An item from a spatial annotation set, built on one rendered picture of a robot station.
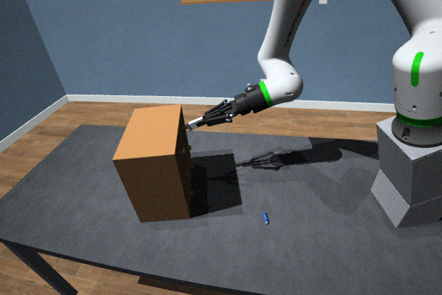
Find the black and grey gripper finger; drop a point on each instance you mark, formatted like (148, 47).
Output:
(214, 119)
(215, 109)

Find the brown wooden drawer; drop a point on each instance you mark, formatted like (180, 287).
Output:
(189, 166)
(182, 127)
(179, 152)
(186, 147)
(189, 193)
(184, 174)

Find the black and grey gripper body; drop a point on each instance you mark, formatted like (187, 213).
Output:
(238, 107)

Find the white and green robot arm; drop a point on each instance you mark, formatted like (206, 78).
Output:
(416, 69)

